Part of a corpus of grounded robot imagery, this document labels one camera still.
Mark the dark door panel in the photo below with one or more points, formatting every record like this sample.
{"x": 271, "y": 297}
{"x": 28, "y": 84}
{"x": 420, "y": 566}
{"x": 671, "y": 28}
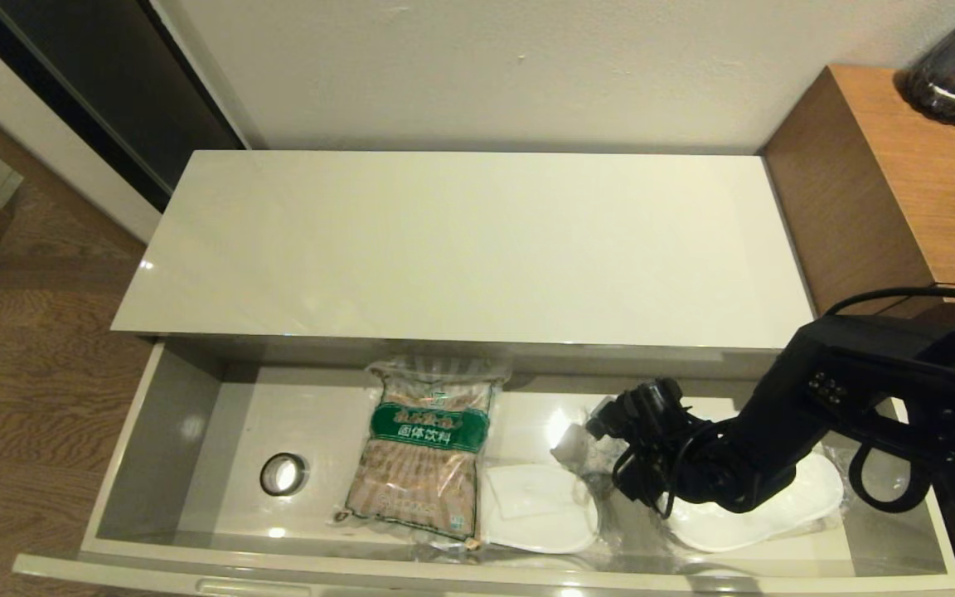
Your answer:
{"x": 129, "y": 91}

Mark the black tape roll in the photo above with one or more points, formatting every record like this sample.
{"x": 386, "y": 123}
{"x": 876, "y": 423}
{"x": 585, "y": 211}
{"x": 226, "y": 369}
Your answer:
{"x": 263, "y": 477}

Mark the brown wooden side cabinet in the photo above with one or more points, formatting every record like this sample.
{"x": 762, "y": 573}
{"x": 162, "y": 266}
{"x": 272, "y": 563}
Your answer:
{"x": 884, "y": 182}

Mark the white patterned tissue pack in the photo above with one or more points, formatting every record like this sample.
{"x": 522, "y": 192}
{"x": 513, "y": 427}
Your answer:
{"x": 573, "y": 448}

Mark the white door frame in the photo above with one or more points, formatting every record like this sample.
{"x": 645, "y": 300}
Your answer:
{"x": 46, "y": 124}

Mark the brown granule drink bag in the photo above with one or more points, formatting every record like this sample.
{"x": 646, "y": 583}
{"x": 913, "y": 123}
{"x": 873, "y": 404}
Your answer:
{"x": 419, "y": 464}

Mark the dark glass vase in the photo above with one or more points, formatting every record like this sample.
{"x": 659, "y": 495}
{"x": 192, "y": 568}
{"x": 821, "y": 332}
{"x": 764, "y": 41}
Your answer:
{"x": 950, "y": 75}

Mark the beige cabinet drawer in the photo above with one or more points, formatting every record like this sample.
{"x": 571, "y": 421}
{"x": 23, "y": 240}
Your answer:
{"x": 220, "y": 448}

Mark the white slipper in plastic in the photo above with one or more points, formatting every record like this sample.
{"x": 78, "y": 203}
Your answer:
{"x": 540, "y": 506}
{"x": 809, "y": 497}

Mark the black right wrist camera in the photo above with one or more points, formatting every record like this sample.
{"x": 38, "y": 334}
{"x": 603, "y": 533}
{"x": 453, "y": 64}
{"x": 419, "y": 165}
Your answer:
{"x": 639, "y": 410}

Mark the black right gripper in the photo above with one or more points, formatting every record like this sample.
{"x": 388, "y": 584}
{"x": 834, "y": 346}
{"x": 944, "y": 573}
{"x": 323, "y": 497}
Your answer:
{"x": 652, "y": 481}

